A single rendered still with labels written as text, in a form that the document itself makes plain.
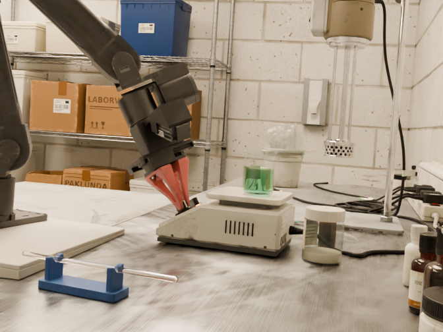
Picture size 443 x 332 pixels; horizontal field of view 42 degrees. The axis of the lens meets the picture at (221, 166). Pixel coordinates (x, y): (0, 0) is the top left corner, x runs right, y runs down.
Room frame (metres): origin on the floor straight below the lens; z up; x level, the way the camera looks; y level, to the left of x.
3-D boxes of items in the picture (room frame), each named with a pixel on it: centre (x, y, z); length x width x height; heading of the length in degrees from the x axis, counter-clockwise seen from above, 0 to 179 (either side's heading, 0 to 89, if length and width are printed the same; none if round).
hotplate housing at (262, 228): (0.93, -0.03, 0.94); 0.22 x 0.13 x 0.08; 73
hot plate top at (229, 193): (0.92, -0.05, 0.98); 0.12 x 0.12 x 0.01; 73
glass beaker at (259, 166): (0.90, -0.06, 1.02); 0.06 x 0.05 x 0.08; 41
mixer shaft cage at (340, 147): (1.24, -0.25, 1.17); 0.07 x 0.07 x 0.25
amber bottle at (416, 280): (0.63, -0.24, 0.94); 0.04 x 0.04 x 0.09
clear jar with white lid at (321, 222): (0.85, -0.16, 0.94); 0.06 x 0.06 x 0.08
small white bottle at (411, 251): (0.74, -0.26, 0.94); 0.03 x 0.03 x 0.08
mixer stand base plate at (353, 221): (1.24, -0.24, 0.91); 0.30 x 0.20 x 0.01; 77
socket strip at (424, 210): (1.50, -0.54, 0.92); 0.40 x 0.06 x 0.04; 167
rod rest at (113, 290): (0.63, 0.15, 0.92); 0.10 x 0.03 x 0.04; 69
